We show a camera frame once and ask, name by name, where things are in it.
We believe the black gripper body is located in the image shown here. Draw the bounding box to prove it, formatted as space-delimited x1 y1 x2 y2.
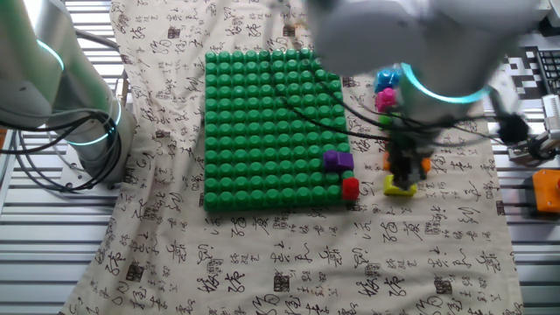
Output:
384 132 435 175

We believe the small yellow block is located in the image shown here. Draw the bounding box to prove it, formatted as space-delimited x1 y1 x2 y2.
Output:
383 173 419 197

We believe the small red one-stud block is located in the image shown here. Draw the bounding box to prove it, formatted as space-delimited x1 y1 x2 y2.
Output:
341 177 361 201

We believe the purple block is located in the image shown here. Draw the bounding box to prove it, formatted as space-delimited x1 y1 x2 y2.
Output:
322 149 355 172

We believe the orange block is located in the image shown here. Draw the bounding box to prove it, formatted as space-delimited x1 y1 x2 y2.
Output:
382 150 432 174

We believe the pink three-stud block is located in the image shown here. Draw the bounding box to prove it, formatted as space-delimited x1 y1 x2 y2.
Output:
374 87 399 113

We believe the blue three-stud block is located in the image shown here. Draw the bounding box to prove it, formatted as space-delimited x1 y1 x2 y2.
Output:
374 67 403 94

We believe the silver metal box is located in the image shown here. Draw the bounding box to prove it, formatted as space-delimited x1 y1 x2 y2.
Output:
507 130 560 164

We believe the beige calligraphy print cloth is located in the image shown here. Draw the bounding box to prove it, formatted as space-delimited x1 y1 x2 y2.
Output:
60 0 526 315

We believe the black white pattern board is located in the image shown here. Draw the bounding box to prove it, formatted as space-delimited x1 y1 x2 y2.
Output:
498 45 546 100

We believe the green studded baseplate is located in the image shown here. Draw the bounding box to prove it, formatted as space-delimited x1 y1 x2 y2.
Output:
203 47 354 214

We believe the black keyboard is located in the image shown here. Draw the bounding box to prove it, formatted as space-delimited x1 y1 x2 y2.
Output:
535 48 560 95

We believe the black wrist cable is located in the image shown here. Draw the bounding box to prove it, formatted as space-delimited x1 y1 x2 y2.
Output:
279 80 504 148

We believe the grey depth camera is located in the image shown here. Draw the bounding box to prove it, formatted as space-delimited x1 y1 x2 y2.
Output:
541 94 560 141

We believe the black base cable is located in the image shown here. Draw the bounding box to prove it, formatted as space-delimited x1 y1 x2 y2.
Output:
0 108 124 193

